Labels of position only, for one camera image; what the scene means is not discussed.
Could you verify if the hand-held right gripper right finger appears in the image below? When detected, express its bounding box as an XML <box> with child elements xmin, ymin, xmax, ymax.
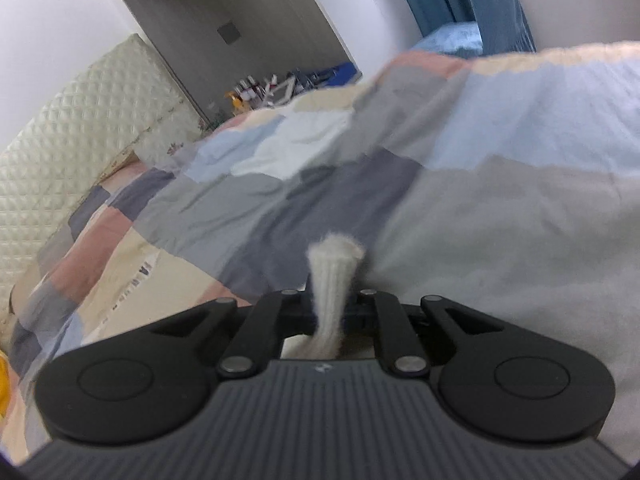
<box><xmin>344</xmin><ymin>288</ymin><xmax>504</xmax><ymax>377</ymax></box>

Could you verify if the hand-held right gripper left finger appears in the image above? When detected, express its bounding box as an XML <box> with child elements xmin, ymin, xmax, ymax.
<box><xmin>150</xmin><ymin>288</ymin><xmax>317</xmax><ymax>380</ymax></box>

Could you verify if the plaid patchwork blanket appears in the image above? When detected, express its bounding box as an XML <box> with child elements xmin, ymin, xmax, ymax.
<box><xmin>0</xmin><ymin>41</ymin><xmax>640</xmax><ymax>466</ymax></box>

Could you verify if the white floral pillow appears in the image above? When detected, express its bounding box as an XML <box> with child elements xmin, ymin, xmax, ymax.
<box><xmin>134</xmin><ymin>105</ymin><xmax>204</xmax><ymax>169</ymax></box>

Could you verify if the cluster of small bottles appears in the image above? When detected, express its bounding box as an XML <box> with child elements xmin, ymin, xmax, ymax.
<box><xmin>225</xmin><ymin>75</ymin><xmax>267</xmax><ymax>111</ymax></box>

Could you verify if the blue storage box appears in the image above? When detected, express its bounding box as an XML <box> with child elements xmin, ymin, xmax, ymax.
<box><xmin>300</xmin><ymin>61</ymin><xmax>359</xmax><ymax>87</ymax></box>

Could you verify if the cream quilted headboard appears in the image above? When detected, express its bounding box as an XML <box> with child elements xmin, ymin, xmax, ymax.
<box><xmin>0</xmin><ymin>33</ymin><xmax>201</xmax><ymax>306</ymax></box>

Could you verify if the blue fuzzy cloth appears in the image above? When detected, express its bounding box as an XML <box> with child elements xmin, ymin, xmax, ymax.
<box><xmin>409</xmin><ymin>22</ymin><xmax>484</xmax><ymax>59</ymax></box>

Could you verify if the grey wardrobe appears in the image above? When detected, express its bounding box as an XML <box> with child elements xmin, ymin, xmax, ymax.
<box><xmin>119</xmin><ymin>0</ymin><xmax>359</xmax><ymax>122</ymax></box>

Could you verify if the yellow crown pillow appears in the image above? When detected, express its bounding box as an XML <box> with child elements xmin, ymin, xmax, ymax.
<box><xmin>0</xmin><ymin>350</ymin><xmax>11</xmax><ymax>422</ymax></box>

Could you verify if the white wire rack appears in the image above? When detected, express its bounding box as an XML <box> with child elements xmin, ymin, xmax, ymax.
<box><xmin>265</xmin><ymin>76</ymin><xmax>297</xmax><ymax>107</ymax></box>

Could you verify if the dark switch on wardrobe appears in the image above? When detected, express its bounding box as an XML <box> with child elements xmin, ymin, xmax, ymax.
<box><xmin>217</xmin><ymin>21</ymin><xmax>242</xmax><ymax>47</ymax></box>

